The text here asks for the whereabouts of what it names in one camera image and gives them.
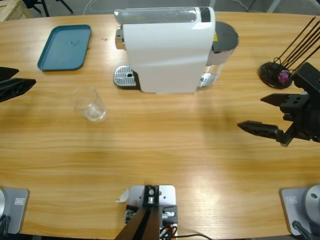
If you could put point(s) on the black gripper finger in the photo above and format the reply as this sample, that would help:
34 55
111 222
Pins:
287 102
17 87
7 73
262 128

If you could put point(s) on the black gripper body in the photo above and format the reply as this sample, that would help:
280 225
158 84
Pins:
310 122

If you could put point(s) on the purple coffee capsule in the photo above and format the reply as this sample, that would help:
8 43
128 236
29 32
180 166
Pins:
284 77

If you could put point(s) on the clear glass cup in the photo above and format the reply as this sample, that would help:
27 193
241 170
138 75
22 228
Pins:
91 113

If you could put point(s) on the white capsule coffee machine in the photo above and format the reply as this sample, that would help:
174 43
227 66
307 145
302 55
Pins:
162 55

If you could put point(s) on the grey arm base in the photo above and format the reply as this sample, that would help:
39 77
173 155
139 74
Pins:
16 207
295 207

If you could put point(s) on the black capsule holder with rods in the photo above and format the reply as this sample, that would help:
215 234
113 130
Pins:
270 75

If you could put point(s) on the teal plastic tray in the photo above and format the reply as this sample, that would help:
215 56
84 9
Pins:
65 50

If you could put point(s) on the light wooden crate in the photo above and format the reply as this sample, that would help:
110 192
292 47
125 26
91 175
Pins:
12 10

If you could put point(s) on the black tripod legs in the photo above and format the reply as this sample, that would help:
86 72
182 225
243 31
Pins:
32 3

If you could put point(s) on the clear water tank dark lid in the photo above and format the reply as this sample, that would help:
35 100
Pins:
225 35

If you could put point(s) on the grey metal leg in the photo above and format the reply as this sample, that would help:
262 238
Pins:
273 5

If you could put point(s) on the silver drip tray grille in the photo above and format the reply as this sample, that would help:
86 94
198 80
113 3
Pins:
123 76

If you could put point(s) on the white paper tag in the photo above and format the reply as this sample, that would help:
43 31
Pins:
123 196

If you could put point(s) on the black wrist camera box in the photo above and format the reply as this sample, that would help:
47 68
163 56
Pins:
308 77

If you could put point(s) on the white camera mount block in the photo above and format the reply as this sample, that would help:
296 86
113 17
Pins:
167 193

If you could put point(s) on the dark camera post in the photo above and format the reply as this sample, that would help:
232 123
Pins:
145 225

